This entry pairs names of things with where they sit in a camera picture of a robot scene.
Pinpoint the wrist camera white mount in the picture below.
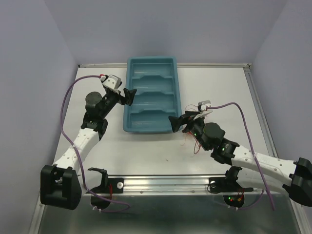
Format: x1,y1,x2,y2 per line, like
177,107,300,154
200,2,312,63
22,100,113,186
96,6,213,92
197,100,213,115
100,75,122,90

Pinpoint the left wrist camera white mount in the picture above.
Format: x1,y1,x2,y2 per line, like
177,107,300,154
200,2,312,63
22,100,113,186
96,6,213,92
100,75,122,90

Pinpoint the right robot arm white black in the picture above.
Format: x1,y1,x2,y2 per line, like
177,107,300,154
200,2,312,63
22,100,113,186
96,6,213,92
168,111,312,208

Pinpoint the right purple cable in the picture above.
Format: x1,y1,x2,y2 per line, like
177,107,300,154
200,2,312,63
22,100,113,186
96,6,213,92
210,102,276,211

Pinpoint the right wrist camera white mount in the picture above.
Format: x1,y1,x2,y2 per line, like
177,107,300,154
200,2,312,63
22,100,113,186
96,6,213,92
197,100,213,115

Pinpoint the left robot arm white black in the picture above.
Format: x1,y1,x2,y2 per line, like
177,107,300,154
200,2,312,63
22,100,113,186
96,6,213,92
40,88,137,210

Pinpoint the teal plastic compartment tray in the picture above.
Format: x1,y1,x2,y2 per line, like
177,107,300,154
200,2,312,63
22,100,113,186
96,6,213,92
123,56,181,134

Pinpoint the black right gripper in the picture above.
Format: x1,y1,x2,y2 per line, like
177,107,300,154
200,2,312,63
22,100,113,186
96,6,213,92
169,110,209,151

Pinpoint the red yellow wire bundle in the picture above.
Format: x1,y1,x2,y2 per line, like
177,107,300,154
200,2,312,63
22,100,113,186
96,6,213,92
180,104,208,155

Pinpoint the aluminium mounting rail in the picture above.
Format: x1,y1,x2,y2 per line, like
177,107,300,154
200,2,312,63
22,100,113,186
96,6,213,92
82,173,259,195

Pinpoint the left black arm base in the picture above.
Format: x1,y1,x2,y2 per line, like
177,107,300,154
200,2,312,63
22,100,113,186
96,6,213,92
86,167,124,211

